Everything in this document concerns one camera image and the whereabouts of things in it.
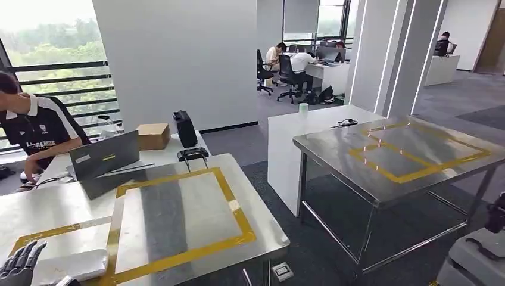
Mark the black cable bundle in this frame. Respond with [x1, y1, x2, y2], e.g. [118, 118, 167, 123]
[330, 117, 359, 129]

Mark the grey laptop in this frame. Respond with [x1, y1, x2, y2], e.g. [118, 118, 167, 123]
[67, 129, 156, 183]

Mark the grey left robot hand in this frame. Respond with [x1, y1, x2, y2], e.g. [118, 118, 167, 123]
[0, 240, 48, 286]

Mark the seated person pale top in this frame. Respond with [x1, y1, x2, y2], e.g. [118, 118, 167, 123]
[264, 42, 288, 86]

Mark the black upright case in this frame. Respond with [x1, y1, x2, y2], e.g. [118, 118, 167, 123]
[172, 110, 199, 149]

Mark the black backpack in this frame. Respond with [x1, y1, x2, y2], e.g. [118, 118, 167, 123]
[317, 85, 336, 105]

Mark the black window railing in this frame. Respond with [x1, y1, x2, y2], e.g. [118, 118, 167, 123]
[0, 37, 121, 153]

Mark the steel bench with laptop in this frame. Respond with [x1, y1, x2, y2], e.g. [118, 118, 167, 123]
[0, 153, 291, 286]

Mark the seated person white top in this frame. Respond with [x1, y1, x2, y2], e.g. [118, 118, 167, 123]
[289, 51, 319, 96]

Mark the white soft parcel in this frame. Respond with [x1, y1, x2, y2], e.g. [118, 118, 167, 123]
[31, 248, 110, 286]

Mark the grey equipment case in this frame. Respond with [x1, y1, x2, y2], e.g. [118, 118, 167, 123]
[435, 228, 505, 286]

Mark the white desk under laptop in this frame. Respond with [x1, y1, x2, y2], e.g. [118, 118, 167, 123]
[35, 131, 212, 191]

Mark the distant person dark top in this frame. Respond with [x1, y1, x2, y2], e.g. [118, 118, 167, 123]
[432, 31, 453, 57]

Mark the black controller on stand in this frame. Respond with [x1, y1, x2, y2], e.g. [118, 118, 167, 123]
[176, 147, 210, 173]

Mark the empty steel bench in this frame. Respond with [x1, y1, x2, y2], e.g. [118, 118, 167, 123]
[292, 114, 505, 276]

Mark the grey roller blind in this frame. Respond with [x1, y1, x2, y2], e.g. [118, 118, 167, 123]
[282, 0, 321, 35]

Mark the black office chair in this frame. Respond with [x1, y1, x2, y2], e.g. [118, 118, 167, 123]
[275, 54, 301, 105]
[255, 49, 275, 97]

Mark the white office desk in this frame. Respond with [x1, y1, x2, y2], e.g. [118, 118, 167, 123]
[303, 60, 351, 96]

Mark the white desk with cup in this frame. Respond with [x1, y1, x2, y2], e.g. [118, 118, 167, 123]
[267, 104, 386, 217]

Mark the dark desk monitor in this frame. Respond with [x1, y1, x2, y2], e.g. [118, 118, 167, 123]
[315, 46, 347, 64]

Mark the closed cardboard box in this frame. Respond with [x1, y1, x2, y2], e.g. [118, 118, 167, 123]
[135, 122, 172, 151]

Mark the black jointed device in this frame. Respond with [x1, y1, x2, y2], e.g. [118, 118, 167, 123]
[484, 192, 505, 234]

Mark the person at laptop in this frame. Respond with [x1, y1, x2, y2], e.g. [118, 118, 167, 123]
[0, 70, 92, 193]

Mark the floor power socket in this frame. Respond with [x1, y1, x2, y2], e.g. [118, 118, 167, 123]
[271, 262, 295, 283]

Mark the clear plastic container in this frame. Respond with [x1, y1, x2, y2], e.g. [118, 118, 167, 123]
[97, 114, 126, 139]

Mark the white counter desk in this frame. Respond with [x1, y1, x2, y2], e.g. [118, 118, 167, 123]
[423, 54, 462, 87]

